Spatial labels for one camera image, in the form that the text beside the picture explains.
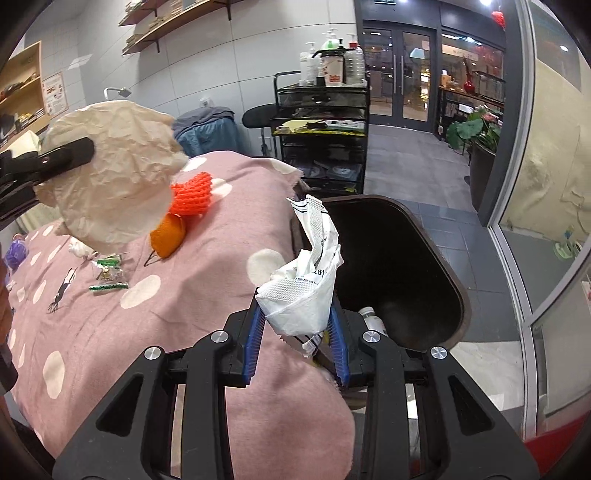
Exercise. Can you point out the green snack wrapper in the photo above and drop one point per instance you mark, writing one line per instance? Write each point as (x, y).
(108, 286)
(108, 265)

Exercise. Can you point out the wall poster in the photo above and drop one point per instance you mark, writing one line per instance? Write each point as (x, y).
(55, 94)

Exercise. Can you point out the wooden wall cabinet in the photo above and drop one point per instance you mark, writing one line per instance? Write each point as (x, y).
(32, 92)

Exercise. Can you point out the black metal cart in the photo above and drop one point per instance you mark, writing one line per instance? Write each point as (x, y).
(323, 99)

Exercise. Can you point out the pink polka dot blanket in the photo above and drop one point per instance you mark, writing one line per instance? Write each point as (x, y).
(207, 277)

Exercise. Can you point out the orange peel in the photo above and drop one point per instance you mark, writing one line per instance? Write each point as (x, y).
(168, 235)

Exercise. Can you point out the green white pump bottle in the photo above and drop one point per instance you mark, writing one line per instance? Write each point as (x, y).
(332, 41)

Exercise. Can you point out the beige paper bag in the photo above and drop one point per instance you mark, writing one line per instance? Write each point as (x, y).
(115, 175)

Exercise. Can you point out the potted green plant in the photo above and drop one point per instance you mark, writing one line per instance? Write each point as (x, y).
(471, 129)

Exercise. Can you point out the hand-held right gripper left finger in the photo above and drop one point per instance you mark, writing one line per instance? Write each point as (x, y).
(253, 341)

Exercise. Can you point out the black round chair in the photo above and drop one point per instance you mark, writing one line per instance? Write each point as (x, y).
(258, 115)

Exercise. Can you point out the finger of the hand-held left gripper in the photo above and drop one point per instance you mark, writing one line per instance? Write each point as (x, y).
(16, 201)
(64, 154)

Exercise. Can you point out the small green white ornament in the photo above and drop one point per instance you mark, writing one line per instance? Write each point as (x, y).
(565, 247)

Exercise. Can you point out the purple plastic toy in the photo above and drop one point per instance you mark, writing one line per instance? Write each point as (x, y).
(14, 254)

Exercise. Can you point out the white plastic wrapper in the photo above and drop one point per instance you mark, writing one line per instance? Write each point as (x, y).
(300, 300)

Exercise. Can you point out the yellow items on cart shelf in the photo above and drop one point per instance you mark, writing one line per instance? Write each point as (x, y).
(314, 127)

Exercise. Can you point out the white tissue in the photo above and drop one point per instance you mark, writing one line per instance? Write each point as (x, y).
(81, 248)

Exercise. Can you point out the wooden wall shelf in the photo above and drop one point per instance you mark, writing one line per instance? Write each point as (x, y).
(143, 11)
(175, 27)

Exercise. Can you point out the massage bed blue skirt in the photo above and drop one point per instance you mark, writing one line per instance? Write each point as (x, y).
(212, 138)

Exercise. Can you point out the clear plastic bottle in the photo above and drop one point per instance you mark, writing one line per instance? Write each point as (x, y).
(354, 64)

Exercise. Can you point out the red printed paper cup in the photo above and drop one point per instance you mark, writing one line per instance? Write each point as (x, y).
(333, 69)

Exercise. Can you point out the red hanging ornament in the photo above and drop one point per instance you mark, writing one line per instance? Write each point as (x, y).
(498, 18)

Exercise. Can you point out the red vase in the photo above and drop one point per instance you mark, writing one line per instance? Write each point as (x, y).
(469, 86)

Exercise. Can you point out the white plastic bottle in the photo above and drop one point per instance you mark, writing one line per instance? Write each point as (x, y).
(308, 64)

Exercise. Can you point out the grey blanket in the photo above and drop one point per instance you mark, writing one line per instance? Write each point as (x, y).
(203, 117)

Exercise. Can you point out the dark plastic trash bin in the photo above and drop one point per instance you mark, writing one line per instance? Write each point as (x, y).
(392, 258)

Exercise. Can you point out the white floor lamp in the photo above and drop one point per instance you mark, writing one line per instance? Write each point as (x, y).
(120, 92)

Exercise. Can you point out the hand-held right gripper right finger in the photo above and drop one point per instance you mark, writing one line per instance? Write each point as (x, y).
(339, 355)

